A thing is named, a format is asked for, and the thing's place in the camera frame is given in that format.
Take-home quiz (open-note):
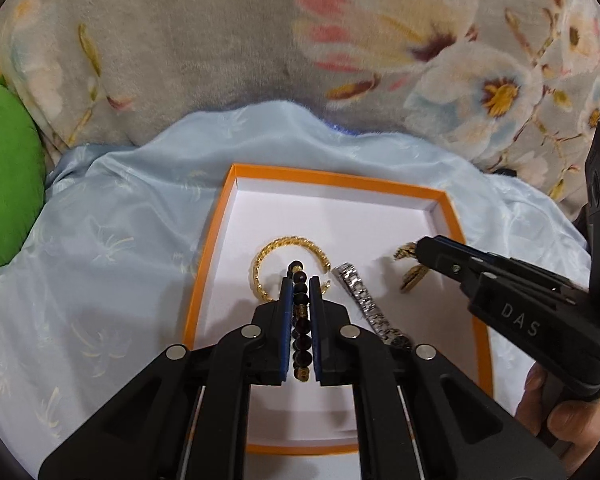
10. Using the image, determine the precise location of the silver metal wristwatch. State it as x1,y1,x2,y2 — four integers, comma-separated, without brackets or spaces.
332,262,413,349

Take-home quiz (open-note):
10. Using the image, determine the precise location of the gold metal wristwatch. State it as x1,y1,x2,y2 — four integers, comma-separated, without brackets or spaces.
393,242,429,294

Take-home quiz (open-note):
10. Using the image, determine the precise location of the person's right hand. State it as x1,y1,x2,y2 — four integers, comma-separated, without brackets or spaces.
515,363,600,476

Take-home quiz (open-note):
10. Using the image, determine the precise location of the grey floral blanket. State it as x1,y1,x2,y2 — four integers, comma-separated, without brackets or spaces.
0,0,600,216

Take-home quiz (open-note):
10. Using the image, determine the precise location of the gold chain bangle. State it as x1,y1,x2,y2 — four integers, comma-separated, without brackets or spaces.
250,235,332,301

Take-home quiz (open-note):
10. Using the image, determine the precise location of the black and gold bead bracelet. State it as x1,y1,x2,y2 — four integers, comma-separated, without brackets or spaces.
286,259,315,380

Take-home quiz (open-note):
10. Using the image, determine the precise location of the orange shallow cardboard box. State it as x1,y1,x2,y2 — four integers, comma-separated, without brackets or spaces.
183,164,494,456

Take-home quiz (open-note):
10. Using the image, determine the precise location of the green plush pillow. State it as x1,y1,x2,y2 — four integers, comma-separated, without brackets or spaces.
0,84,45,267

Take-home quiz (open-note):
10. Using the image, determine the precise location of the light blue palm-print cloth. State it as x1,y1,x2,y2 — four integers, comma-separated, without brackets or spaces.
0,101,590,474

